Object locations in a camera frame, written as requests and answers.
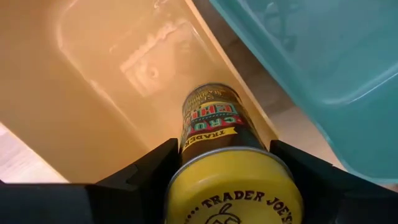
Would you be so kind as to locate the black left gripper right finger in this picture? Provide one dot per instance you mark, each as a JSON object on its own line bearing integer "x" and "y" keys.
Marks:
{"x": 342, "y": 199}

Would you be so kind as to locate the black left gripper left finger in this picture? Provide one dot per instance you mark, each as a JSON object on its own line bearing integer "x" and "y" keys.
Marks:
{"x": 93, "y": 202}

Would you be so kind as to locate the yellow-lid spice jar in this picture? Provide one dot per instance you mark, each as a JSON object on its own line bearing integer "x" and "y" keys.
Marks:
{"x": 224, "y": 174}

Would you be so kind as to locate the yellow plastic bin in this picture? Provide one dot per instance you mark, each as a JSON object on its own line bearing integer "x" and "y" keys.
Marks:
{"x": 77, "y": 93}

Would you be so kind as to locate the teal plastic bin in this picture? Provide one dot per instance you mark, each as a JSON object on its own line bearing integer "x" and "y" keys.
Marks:
{"x": 342, "y": 77}

